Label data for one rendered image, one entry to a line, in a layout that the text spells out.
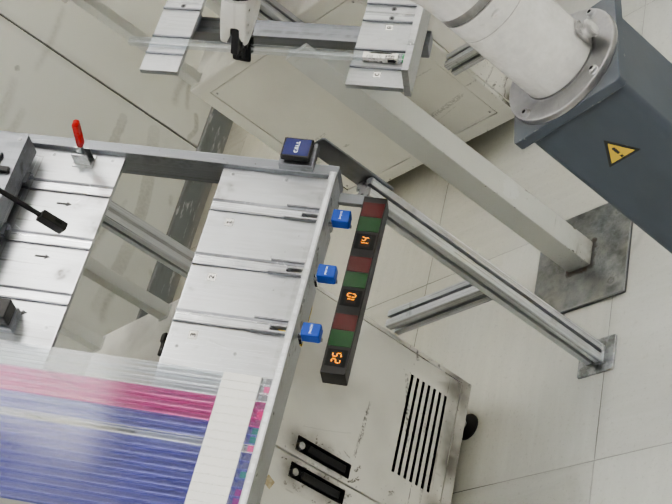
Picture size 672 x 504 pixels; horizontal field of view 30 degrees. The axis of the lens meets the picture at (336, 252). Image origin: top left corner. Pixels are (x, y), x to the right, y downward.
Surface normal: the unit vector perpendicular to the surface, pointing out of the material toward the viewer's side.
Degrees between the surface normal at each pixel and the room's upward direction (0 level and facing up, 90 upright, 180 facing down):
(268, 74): 90
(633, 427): 0
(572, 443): 0
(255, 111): 90
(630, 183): 90
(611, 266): 0
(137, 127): 90
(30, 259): 43
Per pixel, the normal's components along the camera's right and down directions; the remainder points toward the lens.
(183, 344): -0.11, -0.57
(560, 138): -0.11, 0.76
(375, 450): 0.64, -0.30
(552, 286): -0.73, -0.50
